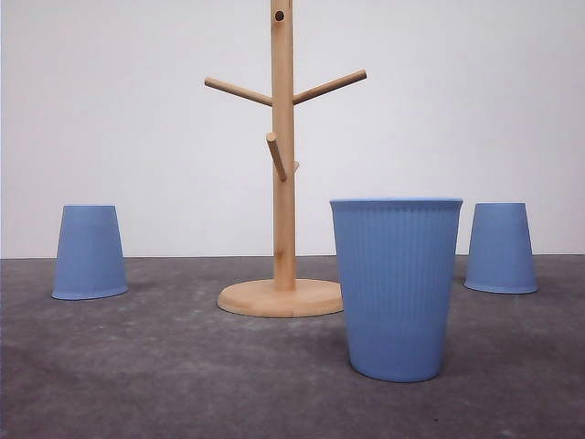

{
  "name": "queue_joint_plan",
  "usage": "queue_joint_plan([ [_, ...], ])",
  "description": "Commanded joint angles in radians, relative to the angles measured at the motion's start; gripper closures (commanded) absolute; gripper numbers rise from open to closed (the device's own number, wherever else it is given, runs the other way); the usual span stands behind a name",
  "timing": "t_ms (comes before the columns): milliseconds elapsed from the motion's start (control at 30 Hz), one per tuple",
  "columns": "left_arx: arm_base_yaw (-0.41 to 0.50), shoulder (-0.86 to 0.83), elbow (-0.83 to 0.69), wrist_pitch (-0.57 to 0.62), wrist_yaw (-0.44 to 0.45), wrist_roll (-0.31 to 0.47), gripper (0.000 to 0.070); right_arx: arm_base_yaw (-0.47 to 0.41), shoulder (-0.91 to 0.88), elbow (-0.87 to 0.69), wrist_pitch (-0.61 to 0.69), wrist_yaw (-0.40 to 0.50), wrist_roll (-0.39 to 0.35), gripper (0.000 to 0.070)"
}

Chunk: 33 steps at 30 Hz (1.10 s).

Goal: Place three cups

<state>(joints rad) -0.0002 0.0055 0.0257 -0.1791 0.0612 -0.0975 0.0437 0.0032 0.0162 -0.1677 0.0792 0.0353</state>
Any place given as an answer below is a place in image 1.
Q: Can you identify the wooden mug tree stand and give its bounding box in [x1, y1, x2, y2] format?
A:
[204, 0, 367, 318]

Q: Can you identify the blue ribbed cup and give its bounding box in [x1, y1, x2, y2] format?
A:
[330, 198, 463, 382]

